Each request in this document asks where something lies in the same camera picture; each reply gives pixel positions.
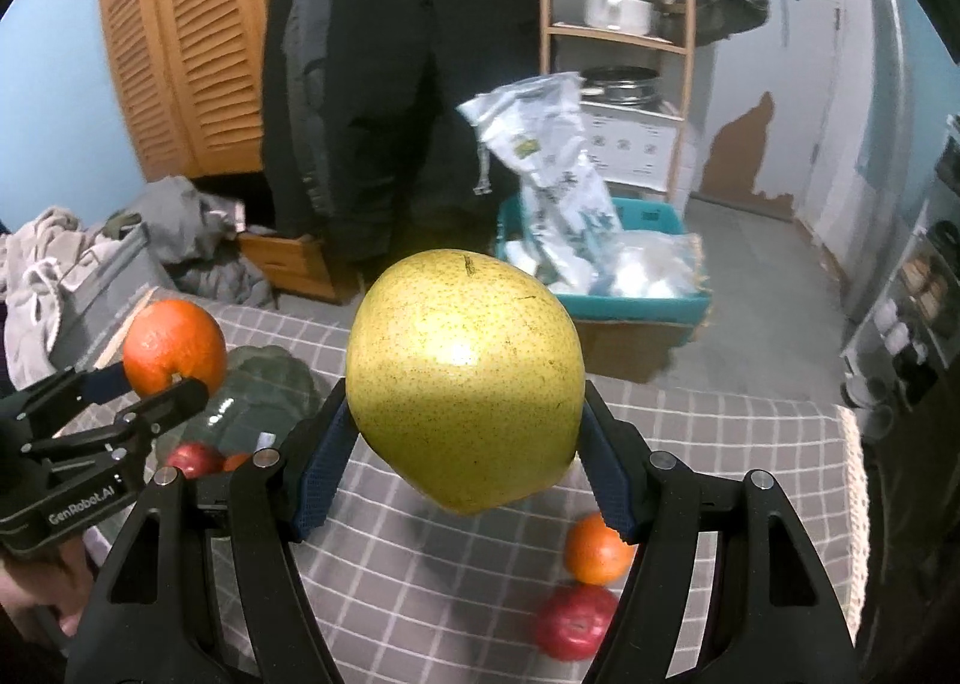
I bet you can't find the large cardboard box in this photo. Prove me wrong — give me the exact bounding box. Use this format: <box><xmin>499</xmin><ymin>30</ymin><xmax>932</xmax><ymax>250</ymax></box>
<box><xmin>574</xmin><ymin>313</ymin><xmax>702</xmax><ymax>385</ymax></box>

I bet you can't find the grey clothes pile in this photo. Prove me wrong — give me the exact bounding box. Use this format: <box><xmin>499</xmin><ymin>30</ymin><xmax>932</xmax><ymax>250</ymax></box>
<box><xmin>109</xmin><ymin>175</ymin><xmax>275</xmax><ymax>310</ymax></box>

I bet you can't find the grey shoe rack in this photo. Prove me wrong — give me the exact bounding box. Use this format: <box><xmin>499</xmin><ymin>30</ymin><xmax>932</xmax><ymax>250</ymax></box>
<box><xmin>840</xmin><ymin>118</ymin><xmax>960</xmax><ymax>445</ymax></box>

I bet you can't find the person's left hand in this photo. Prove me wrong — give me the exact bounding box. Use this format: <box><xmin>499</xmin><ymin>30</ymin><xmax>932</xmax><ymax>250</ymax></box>
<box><xmin>0</xmin><ymin>541</ymin><xmax>95</xmax><ymax>636</ymax></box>

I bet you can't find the wooden drawer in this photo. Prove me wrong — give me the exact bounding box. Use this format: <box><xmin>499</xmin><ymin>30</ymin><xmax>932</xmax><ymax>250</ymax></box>
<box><xmin>238</xmin><ymin>232</ymin><xmax>338</xmax><ymax>302</ymax></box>

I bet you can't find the wooden louvered wardrobe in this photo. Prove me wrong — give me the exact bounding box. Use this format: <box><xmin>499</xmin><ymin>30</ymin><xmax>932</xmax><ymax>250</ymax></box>
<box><xmin>97</xmin><ymin>0</ymin><xmax>316</xmax><ymax>179</ymax></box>

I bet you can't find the white plastic basket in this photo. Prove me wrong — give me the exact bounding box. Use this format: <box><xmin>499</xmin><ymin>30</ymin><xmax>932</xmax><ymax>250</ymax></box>
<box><xmin>581</xmin><ymin>100</ymin><xmax>680</xmax><ymax>190</ymax></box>

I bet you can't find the white door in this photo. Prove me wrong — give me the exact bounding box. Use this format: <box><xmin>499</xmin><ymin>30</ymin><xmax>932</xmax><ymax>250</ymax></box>
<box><xmin>690</xmin><ymin>0</ymin><xmax>841</xmax><ymax>220</ymax></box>

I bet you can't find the black jacket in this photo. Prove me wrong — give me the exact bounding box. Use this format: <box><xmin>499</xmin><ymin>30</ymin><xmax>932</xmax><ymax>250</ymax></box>
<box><xmin>260</xmin><ymin>0</ymin><xmax>308</xmax><ymax>235</ymax></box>

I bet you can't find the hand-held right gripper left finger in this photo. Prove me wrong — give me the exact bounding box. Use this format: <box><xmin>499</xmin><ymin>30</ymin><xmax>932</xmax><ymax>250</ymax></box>
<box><xmin>66</xmin><ymin>384</ymin><xmax>361</xmax><ymax>684</ymax></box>

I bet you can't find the printed white rice bag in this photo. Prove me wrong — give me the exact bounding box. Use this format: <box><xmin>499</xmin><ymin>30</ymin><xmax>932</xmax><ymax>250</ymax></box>
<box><xmin>457</xmin><ymin>73</ymin><xmax>620</xmax><ymax>295</ymax></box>

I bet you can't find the grey jacket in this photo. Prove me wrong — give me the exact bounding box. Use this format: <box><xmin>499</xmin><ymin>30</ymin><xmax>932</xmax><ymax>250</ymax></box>
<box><xmin>296</xmin><ymin>0</ymin><xmax>335</xmax><ymax>216</ymax></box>

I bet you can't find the black hooded coat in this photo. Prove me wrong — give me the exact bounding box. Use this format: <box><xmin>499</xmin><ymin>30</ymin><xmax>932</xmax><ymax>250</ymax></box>
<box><xmin>315</xmin><ymin>0</ymin><xmax>541</xmax><ymax>265</ymax></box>

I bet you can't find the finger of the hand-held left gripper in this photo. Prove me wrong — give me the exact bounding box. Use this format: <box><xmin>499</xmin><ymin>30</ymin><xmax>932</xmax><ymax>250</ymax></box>
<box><xmin>0</xmin><ymin>365</ymin><xmax>134</xmax><ymax>434</ymax></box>
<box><xmin>22</xmin><ymin>376</ymin><xmax>211</xmax><ymax>460</ymax></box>

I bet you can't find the clear plastic bag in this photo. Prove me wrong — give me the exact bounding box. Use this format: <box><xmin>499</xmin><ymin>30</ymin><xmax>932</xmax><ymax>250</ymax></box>
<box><xmin>611</xmin><ymin>230</ymin><xmax>702</xmax><ymax>299</ymax></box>

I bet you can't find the steel cooking pot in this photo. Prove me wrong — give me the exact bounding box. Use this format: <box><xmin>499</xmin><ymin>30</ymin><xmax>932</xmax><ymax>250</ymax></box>
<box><xmin>583</xmin><ymin>0</ymin><xmax>665</xmax><ymax>32</ymax></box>

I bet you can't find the steel steamer pot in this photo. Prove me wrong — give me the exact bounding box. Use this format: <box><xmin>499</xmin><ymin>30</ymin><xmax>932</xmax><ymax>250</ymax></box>
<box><xmin>581</xmin><ymin>67</ymin><xmax>662</xmax><ymax>107</ymax></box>

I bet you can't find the red apple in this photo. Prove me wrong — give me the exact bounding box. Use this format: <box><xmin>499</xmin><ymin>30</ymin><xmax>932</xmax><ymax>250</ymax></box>
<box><xmin>165</xmin><ymin>442</ymin><xmax>226</xmax><ymax>479</ymax></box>
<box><xmin>534</xmin><ymin>583</ymin><xmax>620</xmax><ymax>660</ymax></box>

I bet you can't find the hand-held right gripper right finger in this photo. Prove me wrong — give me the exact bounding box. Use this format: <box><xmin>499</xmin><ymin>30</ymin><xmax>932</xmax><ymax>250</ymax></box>
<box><xmin>574</xmin><ymin>380</ymin><xmax>860</xmax><ymax>684</ymax></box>

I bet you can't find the dark green glass bowl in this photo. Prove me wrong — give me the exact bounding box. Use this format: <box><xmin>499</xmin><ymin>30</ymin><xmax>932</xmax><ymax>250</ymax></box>
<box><xmin>187</xmin><ymin>346</ymin><xmax>323</xmax><ymax>475</ymax></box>

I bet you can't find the yellow-green pear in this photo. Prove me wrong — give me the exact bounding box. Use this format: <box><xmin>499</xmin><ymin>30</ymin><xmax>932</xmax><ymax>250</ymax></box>
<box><xmin>345</xmin><ymin>249</ymin><xmax>586</xmax><ymax>514</ymax></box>

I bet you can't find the teal plastic crate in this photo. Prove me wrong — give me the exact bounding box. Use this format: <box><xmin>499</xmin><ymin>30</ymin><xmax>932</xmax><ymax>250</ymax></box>
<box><xmin>495</xmin><ymin>193</ymin><xmax>713</xmax><ymax>325</ymax></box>

